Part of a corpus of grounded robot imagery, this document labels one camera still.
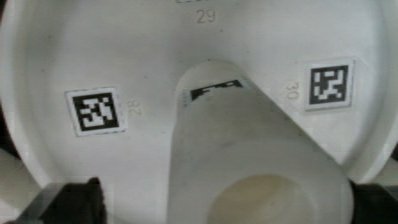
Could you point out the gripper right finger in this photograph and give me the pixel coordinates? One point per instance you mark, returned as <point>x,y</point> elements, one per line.
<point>375,204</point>

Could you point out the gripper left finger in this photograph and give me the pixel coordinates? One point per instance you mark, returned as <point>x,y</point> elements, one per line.
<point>68,204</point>

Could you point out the white cylindrical table leg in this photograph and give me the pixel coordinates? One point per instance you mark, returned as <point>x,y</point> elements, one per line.
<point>252,175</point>

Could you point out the white round table top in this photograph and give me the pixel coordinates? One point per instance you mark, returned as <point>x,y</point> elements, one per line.
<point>94,54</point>

